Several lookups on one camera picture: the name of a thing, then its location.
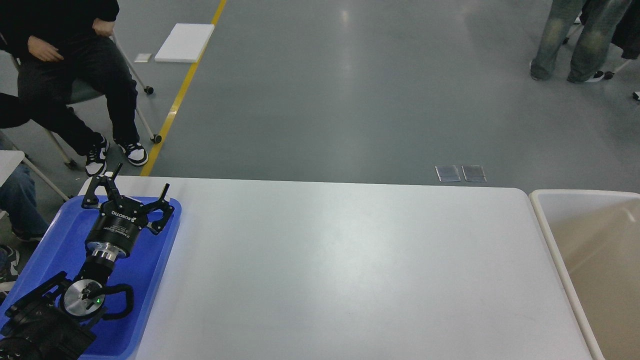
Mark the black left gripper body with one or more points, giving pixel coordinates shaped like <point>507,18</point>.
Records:
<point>119,224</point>

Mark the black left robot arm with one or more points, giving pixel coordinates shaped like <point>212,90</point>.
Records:
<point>87,290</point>

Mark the blue plastic tray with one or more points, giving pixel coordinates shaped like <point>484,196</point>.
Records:
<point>63,249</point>

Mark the person in blue jeans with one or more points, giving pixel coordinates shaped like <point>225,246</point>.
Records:
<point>17,198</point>

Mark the grey rolling chair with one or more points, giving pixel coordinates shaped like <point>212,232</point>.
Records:
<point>45,88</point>

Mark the seated person in black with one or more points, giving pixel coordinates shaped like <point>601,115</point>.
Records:
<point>27,23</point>

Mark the small white floor card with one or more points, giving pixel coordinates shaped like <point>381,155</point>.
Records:
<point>142,58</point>

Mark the white foam board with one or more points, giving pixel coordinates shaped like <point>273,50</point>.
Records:
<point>185,43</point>

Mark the left clear floor plate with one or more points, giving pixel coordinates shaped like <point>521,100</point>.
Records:
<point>448,173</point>

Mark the clear floor plate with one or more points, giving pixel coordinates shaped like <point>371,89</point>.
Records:
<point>448,173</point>
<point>474,173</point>

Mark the right clear floor plate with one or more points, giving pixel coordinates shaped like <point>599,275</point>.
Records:
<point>474,173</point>

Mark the beige plastic bin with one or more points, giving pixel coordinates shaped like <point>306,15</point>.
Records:
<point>594,240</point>

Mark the standing person grey jeans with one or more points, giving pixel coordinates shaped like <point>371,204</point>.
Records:
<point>591,48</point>

